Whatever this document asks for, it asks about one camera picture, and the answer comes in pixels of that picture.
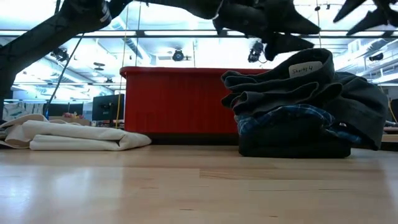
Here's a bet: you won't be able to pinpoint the blue plaid shorts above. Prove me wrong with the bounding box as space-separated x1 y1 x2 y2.
234 104 363 144

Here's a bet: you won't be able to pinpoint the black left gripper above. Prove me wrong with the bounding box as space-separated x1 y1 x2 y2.
213 0 322 62

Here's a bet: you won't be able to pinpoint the black hanging ceiling camera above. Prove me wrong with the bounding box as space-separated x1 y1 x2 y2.
248 40 265 63

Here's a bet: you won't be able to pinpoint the white folded tote bag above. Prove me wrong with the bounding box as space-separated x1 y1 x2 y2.
0 113 152 152

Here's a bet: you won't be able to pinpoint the tan wooden table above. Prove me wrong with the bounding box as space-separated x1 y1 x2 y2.
381 133 398 144

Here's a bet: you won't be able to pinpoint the yellow hanging cord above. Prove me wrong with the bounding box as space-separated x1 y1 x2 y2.
114 4 130 129

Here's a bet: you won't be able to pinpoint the grey shorts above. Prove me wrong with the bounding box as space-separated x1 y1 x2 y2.
220 48 389 151

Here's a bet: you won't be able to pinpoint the black hanging cable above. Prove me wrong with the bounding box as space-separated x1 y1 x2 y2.
43 32 86 119

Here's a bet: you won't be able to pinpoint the black garment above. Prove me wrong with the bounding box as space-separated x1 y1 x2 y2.
238 118 352 159

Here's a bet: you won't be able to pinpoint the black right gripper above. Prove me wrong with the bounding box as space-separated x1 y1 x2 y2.
333 0 398 36

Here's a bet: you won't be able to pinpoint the black computer monitor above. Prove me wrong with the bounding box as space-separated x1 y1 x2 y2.
91 93 125 122

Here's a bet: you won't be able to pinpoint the red plastic bin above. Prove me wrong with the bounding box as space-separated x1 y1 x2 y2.
119 66 271 135

